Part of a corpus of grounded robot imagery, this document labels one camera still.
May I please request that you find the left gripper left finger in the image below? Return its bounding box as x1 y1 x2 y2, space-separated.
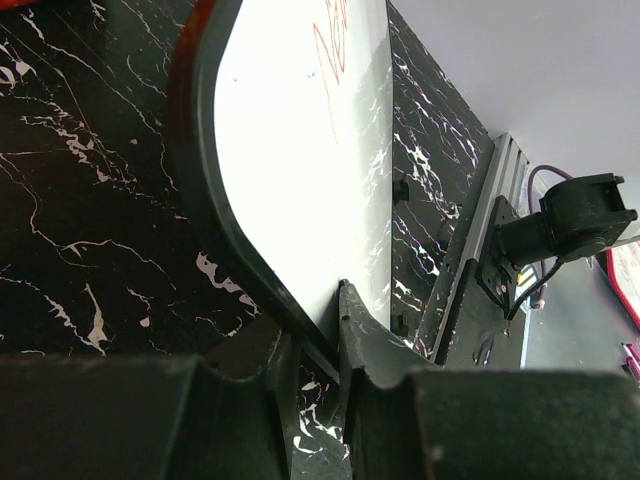
202 316 300 395

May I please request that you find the white whiteboard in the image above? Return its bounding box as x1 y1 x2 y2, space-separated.
194 1 393 375

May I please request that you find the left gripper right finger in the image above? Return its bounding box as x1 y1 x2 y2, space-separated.
339 279 435 415

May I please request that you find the pink marker pen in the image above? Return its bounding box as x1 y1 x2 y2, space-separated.
621 342 640 382

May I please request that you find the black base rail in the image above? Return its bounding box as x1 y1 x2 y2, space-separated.
432 133 528 370

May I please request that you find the red framed white sign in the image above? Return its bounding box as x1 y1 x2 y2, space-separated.
606 241 640 327

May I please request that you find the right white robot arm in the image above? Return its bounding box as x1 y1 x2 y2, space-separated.
476 173 639 321

